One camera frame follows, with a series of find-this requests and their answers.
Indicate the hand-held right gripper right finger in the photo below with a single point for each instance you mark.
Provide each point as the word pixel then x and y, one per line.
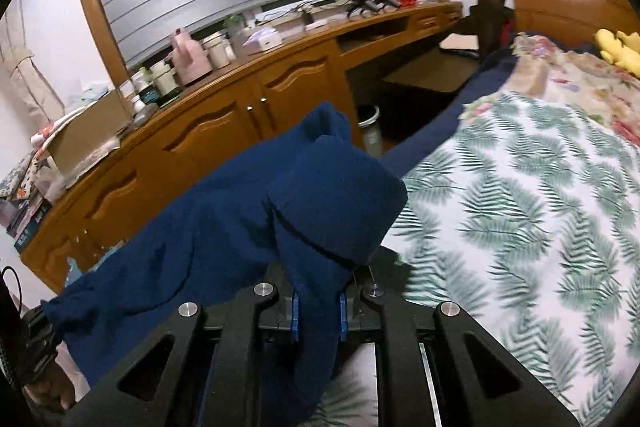
pixel 343 317

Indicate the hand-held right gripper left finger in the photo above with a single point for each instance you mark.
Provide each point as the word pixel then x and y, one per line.
pixel 295 317

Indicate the navy blue suit jacket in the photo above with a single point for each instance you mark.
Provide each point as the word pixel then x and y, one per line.
pixel 325 197

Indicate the person's left hand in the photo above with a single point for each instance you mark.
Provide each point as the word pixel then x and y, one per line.
pixel 47 394

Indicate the stack of books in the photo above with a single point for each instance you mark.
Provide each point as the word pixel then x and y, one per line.
pixel 25 217

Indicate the grey waste bin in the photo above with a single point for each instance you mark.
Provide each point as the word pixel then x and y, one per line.
pixel 371 132

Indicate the wooden desk cabinet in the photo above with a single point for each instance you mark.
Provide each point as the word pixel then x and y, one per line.
pixel 210 132

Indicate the cardboard box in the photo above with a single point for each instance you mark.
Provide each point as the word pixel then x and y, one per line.
pixel 85 137

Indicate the leaf print bedsheet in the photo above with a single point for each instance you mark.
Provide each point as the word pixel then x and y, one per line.
pixel 525 207

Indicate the beige curtain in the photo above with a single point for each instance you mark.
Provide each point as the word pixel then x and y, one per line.
pixel 30 82

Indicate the pink jug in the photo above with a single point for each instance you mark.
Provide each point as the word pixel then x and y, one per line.
pixel 192 62

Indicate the white canister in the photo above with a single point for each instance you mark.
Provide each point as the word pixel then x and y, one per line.
pixel 218 52

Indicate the white tissue box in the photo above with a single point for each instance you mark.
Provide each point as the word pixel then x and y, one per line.
pixel 265 41

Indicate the green lidded bottle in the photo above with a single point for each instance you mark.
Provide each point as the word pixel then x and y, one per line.
pixel 234 27

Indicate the dark chair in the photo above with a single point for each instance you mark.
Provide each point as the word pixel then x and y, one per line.
pixel 487 22

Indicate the floral blanket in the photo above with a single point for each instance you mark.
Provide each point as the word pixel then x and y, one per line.
pixel 575 77

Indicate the yellow plush toy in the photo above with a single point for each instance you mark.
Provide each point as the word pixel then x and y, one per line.
pixel 615 49

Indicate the wooden bed headboard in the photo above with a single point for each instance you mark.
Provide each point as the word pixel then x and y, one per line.
pixel 560 2

